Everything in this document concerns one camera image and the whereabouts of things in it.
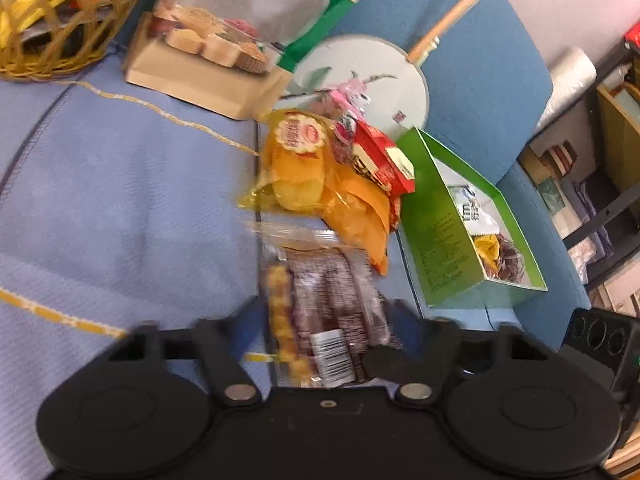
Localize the green cardboard box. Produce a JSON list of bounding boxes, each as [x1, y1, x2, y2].
[[395, 127, 548, 309]]

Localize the round fan with wooden handle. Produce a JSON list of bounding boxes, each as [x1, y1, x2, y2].
[[285, 0, 491, 146]]

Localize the green carton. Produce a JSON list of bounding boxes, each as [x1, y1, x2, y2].
[[537, 180, 568, 211]]

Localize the yellow chip packet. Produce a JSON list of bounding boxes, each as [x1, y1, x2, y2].
[[472, 232, 501, 276]]

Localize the orange clear bread packet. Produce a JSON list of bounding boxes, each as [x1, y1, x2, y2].
[[320, 165, 396, 276]]

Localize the brown snack packet clear wrap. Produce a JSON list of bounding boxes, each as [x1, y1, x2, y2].
[[260, 240, 401, 388]]

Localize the clear plastic roll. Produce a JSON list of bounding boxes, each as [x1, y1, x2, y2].
[[535, 46, 598, 133]]

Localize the red checkered snack packet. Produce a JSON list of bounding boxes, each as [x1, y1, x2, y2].
[[347, 120, 417, 196]]

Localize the clear red-brown dates packet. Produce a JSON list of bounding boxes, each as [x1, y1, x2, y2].
[[492, 240, 526, 283]]

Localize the striped vase print carton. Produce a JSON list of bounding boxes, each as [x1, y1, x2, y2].
[[542, 141, 578, 171]]

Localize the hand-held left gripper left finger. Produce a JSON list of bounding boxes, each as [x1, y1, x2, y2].
[[107, 297, 263, 408]]

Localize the pink red clear packet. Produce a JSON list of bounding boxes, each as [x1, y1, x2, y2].
[[320, 87, 371, 161]]

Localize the blue fabric sofa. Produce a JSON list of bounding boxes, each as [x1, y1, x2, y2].
[[0, 0, 591, 351]]

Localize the black metal shelf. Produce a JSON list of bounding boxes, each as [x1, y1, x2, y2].
[[565, 35, 640, 311]]

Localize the woven bamboo basket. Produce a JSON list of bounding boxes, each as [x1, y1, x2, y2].
[[0, 0, 156, 83]]

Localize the yellow potato chips bag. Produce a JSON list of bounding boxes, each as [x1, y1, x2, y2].
[[237, 109, 341, 213]]

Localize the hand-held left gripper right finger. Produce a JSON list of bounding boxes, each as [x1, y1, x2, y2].
[[362, 299, 551, 408]]

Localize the white snack packet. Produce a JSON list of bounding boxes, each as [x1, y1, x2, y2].
[[447, 185, 488, 233]]

